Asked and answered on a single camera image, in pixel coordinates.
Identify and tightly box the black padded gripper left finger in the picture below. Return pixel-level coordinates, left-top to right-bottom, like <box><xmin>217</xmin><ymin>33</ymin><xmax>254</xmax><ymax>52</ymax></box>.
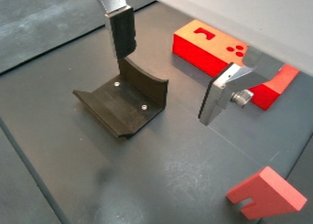
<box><xmin>96</xmin><ymin>0</ymin><xmax>134</xmax><ymax>59</ymax></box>

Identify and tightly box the black curved plastic holder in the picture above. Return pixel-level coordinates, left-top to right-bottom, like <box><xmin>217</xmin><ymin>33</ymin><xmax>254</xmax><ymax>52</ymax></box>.
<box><xmin>73</xmin><ymin>58</ymin><xmax>168</xmax><ymax>137</ymax></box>

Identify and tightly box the red shape sorter board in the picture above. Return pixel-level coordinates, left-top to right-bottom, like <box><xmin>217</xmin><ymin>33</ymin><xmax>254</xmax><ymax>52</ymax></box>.
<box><xmin>172</xmin><ymin>19</ymin><xmax>299</xmax><ymax>111</ymax></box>

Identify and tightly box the red double-square block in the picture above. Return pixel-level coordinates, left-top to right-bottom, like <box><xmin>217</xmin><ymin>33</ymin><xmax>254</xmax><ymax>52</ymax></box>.
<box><xmin>225</xmin><ymin>166</ymin><xmax>306</xmax><ymax>219</ymax></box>

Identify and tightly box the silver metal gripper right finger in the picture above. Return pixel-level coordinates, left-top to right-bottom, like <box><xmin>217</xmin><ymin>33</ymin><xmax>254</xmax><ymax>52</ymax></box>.
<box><xmin>197</xmin><ymin>47</ymin><xmax>283</xmax><ymax>125</ymax></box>

